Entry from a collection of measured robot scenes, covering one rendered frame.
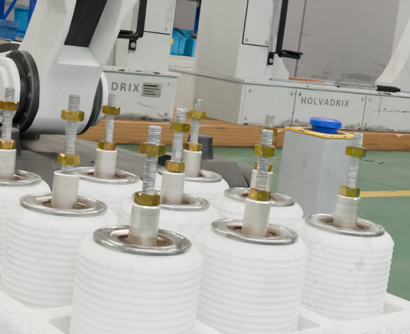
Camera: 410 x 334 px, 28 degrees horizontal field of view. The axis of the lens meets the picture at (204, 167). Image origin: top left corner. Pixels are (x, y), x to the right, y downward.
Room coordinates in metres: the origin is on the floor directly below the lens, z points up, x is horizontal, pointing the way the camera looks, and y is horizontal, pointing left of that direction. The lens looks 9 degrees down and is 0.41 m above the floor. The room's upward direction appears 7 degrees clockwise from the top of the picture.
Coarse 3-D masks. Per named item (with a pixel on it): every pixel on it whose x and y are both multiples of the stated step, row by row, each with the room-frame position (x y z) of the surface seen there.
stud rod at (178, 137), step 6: (180, 108) 0.78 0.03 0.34; (180, 114) 0.78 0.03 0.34; (186, 114) 0.78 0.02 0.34; (180, 120) 0.78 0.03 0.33; (174, 132) 0.78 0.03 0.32; (180, 132) 0.78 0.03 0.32; (174, 138) 0.78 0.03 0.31; (180, 138) 0.78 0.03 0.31; (174, 144) 0.78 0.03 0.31; (180, 144) 0.78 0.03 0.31; (174, 150) 0.78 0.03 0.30; (180, 150) 0.78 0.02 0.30; (174, 156) 0.78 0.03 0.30; (180, 156) 0.78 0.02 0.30
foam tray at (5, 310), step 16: (0, 272) 0.73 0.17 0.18; (0, 304) 0.64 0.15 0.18; (16, 304) 0.64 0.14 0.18; (384, 304) 0.79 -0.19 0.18; (400, 304) 0.78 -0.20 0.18; (0, 320) 0.62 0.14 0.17; (16, 320) 0.61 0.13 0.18; (32, 320) 0.61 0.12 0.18; (48, 320) 0.62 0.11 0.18; (64, 320) 0.64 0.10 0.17; (304, 320) 0.71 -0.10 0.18; (320, 320) 0.70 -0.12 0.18; (368, 320) 0.72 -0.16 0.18; (384, 320) 0.72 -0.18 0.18; (400, 320) 0.73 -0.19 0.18
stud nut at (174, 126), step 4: (172, 124) 0.78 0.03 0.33; (176, 124) 0.78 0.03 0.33; (180, 124) 0.77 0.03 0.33; (184, 124) 0.78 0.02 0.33; (188, 124) 0.78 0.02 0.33; (172, 128) 0.78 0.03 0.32; (176, 128) 0.78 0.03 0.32; (180, 128) 0.77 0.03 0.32; (184, 128) 0.78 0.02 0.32; (188, 128) 0.78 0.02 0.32; (184, 132) 0.78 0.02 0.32
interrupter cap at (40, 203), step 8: (24, 200) 0.69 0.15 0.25; (32, 200) 0.70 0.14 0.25; (40, 200) 0.71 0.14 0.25; (48, 200) 0.72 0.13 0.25; (80, 200) 0.73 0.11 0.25; (88, 200) 0.73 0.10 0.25; (96, 200) 0.73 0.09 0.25; (32, 208) 0.67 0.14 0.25; (40, 208) 0.67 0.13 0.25; (48, 208) 0.68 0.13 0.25; (56, 208) 0.68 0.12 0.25; (80, 208) 0.71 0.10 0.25; (88, 208) 0.70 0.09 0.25; (96, 208) 0.70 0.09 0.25; (104, 208) 0.70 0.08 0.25; (64, 216) 0.67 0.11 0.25; (72, 216) 0.67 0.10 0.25; (80, 216) 0.67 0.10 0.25; (88, 216) 0.68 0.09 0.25
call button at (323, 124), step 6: (312, 120) 1.02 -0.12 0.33; (318, 120) 1.01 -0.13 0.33; (324, 120) 1.01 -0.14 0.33; (330, 120) 1.02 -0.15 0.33; (336, 120) 1.03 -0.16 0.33; (312, 126) 1.03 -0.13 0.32; (318, 126) 1.01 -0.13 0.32; (324, 126) 1.01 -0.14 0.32; (330, 126) 1.01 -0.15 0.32; (336, 126) 1.01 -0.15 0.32; (330, 132) 1.02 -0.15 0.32; (336, 132) 1.02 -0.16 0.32
